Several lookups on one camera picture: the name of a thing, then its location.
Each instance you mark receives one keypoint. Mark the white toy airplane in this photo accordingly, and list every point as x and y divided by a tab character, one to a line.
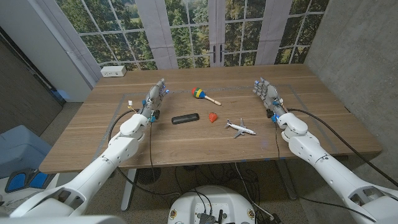
241	128

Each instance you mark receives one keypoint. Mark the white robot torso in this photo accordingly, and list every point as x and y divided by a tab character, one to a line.
211	202

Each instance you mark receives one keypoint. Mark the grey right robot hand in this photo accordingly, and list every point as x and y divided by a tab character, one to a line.
270	95

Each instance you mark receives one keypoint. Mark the colourful toy maraca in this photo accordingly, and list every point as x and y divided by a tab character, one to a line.
197	92

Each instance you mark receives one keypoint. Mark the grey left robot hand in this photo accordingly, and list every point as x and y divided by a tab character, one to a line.
152	101

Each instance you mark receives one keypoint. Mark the blue grey chair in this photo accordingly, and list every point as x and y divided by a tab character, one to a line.
21	149

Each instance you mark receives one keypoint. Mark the white power strip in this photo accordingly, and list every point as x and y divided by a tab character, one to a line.
113	71

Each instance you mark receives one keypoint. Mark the blue black foot pedal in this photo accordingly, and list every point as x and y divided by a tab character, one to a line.
18	182

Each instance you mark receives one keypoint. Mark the printed window backdrop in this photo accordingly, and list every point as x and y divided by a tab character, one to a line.
186	31

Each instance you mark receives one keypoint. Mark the black round floor fan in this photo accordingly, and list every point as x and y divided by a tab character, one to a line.
148	175

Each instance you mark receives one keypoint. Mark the black tv remote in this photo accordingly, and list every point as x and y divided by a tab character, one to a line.
185	119

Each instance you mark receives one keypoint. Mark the red toy strawberry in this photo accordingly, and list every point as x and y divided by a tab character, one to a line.
212	117

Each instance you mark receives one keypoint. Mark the white table leg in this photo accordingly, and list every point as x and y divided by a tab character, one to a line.
127	193

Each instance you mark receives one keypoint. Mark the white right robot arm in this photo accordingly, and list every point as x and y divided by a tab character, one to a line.
311	149

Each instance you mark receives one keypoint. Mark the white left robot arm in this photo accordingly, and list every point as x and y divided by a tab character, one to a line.
118	151

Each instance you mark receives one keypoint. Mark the grey table leg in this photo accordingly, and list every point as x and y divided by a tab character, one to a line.
287	183

